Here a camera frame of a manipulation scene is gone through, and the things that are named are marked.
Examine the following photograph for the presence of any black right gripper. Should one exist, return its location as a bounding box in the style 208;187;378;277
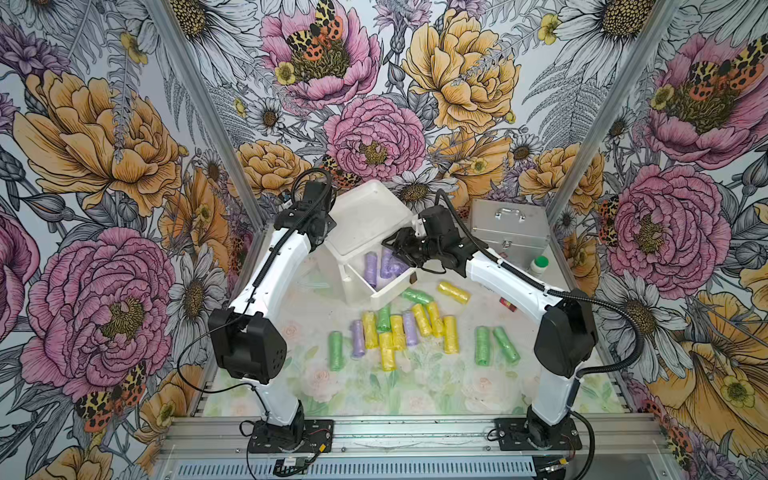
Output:
382;226;444;269

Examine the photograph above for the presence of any purple bag roll front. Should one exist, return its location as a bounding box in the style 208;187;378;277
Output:
389;257;410;277

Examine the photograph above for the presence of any purple bag roll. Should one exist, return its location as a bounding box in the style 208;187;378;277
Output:
389;257;410;277
363;252;378;290
350;320;366;359
403;311;419;347
380;247;393;279

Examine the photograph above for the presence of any purple bag roll back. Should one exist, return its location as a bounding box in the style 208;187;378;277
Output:
363;252;378;290

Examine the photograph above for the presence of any white plastic drawer cabinet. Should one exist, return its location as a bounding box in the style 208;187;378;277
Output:
316;180;414;296

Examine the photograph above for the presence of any white top drawer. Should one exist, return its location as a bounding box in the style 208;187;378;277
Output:
341;245;418;310

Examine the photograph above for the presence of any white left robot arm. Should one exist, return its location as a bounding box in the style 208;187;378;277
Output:
208;179;335;454

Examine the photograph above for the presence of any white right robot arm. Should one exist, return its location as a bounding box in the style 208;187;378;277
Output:
382;205;645;450

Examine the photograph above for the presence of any green bag roll back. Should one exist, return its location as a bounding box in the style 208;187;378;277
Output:
400;288;434;305

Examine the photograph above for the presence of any green bag roll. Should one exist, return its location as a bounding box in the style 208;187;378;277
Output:
328;331;344;372
475;326;491;367
493;326;520;365
376;304;391;333
400;288;434;305

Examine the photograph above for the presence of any yellow bag roll back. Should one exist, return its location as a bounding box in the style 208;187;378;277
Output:
437;281;471;305

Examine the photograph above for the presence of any green bag roll centre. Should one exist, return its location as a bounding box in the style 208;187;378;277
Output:
376;304;391;333

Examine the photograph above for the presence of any yellow bag roll left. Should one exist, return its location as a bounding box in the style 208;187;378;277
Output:
362;311;379;350

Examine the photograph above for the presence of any yellow bag roll tilted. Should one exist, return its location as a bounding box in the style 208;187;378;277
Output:
426;301;444;338

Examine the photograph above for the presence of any yellow bag roll right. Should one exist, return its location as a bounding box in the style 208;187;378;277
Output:
442;316;460;355

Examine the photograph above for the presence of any yellow bag roll centre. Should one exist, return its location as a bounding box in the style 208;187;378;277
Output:
390;315;406;351

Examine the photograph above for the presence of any silver aluminium case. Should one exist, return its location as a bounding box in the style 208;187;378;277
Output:
469;199;550;268

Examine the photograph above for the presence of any yellow bag roll front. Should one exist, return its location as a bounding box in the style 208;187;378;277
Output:
379;332;397;372

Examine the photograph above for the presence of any red white small box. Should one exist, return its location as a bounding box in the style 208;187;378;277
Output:
499;297;517;312

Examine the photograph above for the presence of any floral table mat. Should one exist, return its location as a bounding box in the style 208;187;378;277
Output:
200;323;625;418

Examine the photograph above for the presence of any green bag roll far left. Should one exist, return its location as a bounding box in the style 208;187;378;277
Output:
328;331;344;372

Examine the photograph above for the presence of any white bottle green cap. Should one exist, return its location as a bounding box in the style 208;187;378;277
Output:
529;255;550;277

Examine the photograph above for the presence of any green bag roll far right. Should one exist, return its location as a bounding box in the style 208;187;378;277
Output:
493;326;520;365

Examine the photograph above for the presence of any aluminium front rail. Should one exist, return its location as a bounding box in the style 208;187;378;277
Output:
152;414;685;479

